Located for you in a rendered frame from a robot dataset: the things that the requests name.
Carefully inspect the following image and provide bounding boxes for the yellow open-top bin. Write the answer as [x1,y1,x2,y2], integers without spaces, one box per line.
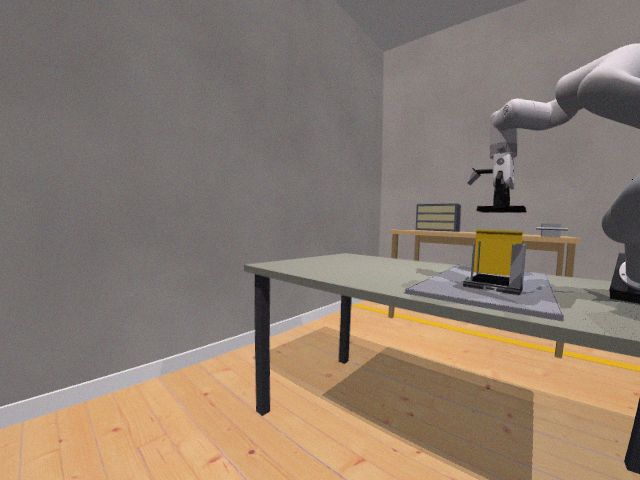
[474,230,524,276]

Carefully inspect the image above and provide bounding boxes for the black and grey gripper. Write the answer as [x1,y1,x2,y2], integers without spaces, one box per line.
[490,152,517,208]

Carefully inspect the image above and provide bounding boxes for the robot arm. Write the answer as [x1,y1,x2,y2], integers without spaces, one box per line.
[490,44,640,290]

